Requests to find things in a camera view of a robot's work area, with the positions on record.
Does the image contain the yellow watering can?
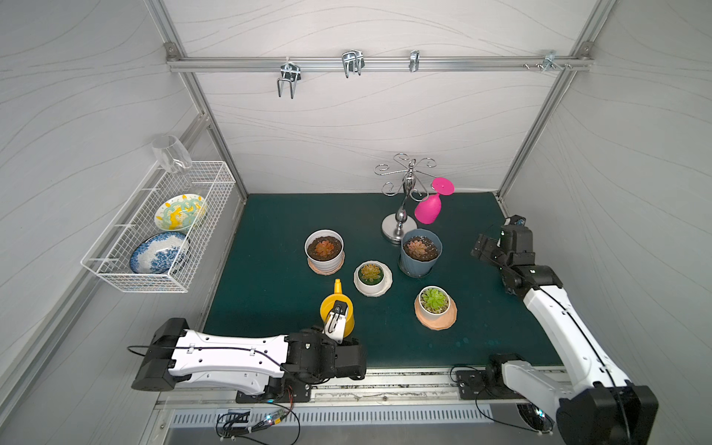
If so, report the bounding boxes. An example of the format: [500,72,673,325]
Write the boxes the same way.
[320,279,355,342]

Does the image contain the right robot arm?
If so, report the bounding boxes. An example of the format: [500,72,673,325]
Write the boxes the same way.
[472,215,659,444]

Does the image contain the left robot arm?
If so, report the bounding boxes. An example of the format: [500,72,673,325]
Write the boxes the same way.
[131,318,366,398]

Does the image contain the blue-grey pot pink succulent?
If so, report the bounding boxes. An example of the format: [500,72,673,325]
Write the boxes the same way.
[399,229,443,278]

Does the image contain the white pot green succulent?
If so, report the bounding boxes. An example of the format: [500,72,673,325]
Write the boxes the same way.
[416,286,451,320]

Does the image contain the small white pot succulent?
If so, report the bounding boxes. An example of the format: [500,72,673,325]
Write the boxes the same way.
[354,261,393,298]

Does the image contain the white pot red succulent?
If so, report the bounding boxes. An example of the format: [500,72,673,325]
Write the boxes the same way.
[304,229,344,261]

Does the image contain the terracotta saucer back left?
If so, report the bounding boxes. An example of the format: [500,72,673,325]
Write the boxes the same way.
[307,250,345,276]

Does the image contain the pink wine glass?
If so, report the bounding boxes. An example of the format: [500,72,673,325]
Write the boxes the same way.
[415,177,455,224]

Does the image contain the green table mat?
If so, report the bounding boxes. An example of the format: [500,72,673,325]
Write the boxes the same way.
[204,193,560,368]

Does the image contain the silver glass hanger stand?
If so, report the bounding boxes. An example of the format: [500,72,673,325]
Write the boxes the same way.
[374,153,437,245]

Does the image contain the blue white patterned plate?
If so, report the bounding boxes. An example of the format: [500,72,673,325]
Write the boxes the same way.
[129,232,190,274]

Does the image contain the yellow green patterned plate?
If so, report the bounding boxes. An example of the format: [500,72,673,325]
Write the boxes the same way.
[153,194,207,234]

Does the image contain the clear glass cup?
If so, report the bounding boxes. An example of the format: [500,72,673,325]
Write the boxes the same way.
[151,135,192,174]

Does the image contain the metal double hook middle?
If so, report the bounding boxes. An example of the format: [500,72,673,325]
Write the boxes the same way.
[341,49,365,78]

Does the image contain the metal double hook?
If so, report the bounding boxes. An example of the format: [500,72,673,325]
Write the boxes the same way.
[341,49,365,78]
[276,61,301,99]

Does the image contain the metal double hook left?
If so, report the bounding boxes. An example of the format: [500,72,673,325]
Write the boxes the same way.
[276,61,301,99]

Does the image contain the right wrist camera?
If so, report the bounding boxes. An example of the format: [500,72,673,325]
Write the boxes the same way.
[504,214,527,226]

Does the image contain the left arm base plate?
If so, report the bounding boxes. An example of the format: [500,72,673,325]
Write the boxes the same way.
[235,378,312,404]

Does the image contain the cable bundle with board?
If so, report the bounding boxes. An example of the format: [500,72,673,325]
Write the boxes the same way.
[214,388,302,443]

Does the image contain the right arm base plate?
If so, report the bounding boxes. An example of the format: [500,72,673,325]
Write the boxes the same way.
[454,367,502,401]

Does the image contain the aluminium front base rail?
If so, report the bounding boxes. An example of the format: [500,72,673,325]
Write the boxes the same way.
[155,365,580,411]

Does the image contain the white wire basket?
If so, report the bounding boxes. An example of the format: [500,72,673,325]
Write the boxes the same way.
[81,161,235,293]

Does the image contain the aluminium wall rail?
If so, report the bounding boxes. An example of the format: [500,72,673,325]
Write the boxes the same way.
[167,54,594,74]

